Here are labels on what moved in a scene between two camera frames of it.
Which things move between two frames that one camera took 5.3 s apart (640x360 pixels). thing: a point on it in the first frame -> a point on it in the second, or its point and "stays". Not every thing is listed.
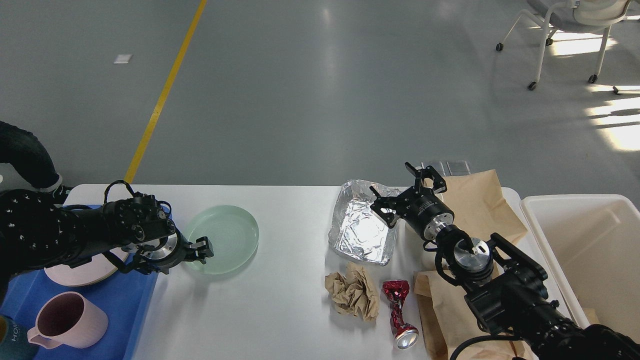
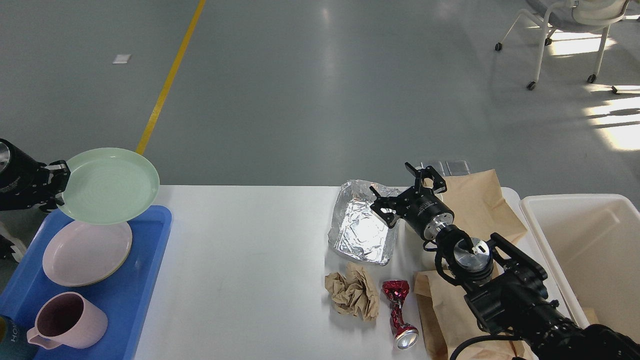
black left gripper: (172, 252) -> (25, 183)
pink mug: (68, 318) stays
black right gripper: (427, 213) stays
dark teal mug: (15, 344) stays
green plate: (233, 235) -> (108, 185)
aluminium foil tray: (356, 230) stays
